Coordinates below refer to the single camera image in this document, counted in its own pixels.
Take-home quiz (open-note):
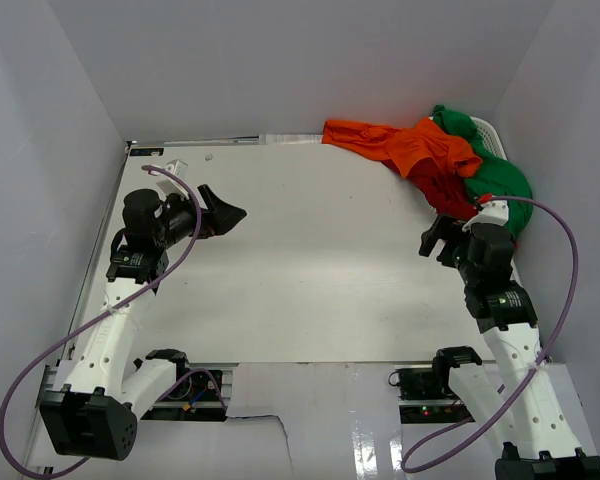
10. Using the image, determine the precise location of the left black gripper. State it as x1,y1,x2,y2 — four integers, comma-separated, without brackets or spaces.
154,185,246,248

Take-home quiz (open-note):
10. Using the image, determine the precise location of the orange t shirt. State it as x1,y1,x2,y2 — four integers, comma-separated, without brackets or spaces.
322,118,482,178

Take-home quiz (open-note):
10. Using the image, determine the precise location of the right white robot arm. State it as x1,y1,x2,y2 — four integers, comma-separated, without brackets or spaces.
419,216,600,479

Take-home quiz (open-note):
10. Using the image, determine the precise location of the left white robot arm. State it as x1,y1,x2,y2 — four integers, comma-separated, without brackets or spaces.
39,185,247,461

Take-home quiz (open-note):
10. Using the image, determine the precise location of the red t shirt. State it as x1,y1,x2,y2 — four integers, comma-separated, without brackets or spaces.
406,158,478,221

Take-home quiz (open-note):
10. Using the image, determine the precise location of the green t shirt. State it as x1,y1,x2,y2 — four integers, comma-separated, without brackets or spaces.
432,104,534,239

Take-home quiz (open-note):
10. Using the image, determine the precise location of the white paper sheet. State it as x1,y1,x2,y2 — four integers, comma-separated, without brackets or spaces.
217,134,322,145

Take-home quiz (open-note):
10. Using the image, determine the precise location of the black label sticker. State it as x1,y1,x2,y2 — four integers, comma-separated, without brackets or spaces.
129,147,164,157

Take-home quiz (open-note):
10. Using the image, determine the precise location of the white perforated laundry basket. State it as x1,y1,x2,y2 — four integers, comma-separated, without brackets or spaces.
430,105,507,160

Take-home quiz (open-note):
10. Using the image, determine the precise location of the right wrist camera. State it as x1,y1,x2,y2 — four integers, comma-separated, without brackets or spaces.
462,194,509,232

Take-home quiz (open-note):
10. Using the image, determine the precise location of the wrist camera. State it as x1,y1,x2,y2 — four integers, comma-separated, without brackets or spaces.
462,194,509,232
156,159,188,198

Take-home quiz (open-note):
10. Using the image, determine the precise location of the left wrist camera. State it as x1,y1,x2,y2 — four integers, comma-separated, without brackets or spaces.
156,159,188,198

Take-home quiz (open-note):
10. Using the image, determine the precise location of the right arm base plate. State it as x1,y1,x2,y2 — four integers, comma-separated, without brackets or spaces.
387,366,473,425

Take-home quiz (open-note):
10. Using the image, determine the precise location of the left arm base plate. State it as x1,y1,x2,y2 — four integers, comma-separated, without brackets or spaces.
142,364,236,423

